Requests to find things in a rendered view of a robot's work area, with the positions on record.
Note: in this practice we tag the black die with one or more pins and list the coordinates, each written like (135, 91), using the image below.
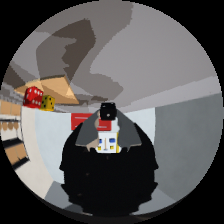
(108, 111)

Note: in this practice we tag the yellow die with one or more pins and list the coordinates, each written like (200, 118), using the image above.
(47, 103)

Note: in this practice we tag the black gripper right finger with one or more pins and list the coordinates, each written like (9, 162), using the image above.
(134, 138)

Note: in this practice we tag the tan mat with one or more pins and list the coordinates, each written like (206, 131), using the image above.
(56, 86)

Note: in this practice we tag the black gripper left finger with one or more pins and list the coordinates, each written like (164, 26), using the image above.
(81, 139)

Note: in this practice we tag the red die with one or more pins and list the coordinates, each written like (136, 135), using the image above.
(33, 97)

